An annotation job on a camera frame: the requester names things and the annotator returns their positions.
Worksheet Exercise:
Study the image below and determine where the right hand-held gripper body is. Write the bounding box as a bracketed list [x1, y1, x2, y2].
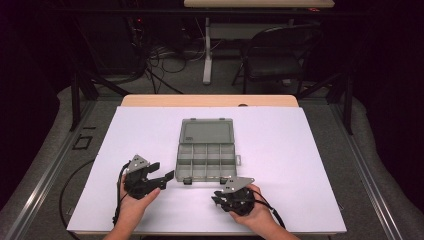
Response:
[219, 176, 256, 216]

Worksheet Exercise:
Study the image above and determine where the white board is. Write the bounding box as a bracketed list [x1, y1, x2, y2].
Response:
[66, 105, 348, 234]

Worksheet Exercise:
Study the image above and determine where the bundle of floor cables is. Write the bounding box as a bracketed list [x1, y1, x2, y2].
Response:
[126, 16, 208, 94]

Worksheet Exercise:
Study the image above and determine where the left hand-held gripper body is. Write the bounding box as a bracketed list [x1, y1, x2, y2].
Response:
[123, 154, 161, 200]

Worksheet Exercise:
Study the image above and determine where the right hand-held gripper cable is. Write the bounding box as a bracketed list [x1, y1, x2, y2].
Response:
[253, 189, 287, 230]

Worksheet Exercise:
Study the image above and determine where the hand-held gripper cable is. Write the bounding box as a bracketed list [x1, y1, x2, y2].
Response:
[253, 189, 287, 230]
[112, 162, 131, 227]

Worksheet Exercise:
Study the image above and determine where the grey plastic compartment box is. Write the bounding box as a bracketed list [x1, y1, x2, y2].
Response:
[174, 117, 242, 186]

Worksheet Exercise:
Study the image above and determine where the left hand-held gripper cable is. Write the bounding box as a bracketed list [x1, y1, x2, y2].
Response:
[112, 162, 131, 227]

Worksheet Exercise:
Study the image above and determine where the person's right hand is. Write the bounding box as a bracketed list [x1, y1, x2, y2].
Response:
[229, 184, 278, 229]

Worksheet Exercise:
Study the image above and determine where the wooden table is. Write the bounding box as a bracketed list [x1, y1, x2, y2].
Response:
[120, 94, 299, 108]

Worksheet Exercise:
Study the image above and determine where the white desk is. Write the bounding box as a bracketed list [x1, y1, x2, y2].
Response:
[183, 0, 335, 85]

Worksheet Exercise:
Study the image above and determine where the person's left hand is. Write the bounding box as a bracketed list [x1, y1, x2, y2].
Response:
[119, 174, 162, 219]

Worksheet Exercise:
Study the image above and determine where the black metal stand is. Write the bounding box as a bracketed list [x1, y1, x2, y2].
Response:
[297, 73, 354, 136]
[69, 71, 131, 132]

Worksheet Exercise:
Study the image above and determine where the black metal crossbar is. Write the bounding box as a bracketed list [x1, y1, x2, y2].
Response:
[49, 8, 371, 18]

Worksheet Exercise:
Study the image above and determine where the black equipment cabinet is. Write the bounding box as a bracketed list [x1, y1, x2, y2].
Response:
[83, 13, 141, 75]

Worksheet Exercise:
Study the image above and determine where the aluminium floor rail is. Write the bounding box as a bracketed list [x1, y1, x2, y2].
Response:
[0, 99, 98, 240]
[328, 101, 406, 240]

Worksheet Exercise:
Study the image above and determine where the black folding chair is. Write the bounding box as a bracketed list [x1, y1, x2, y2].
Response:
[231, 24, 323, 95]

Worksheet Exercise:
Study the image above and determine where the black floor cable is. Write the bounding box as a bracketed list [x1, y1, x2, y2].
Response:
[59, 159, 96, 240]

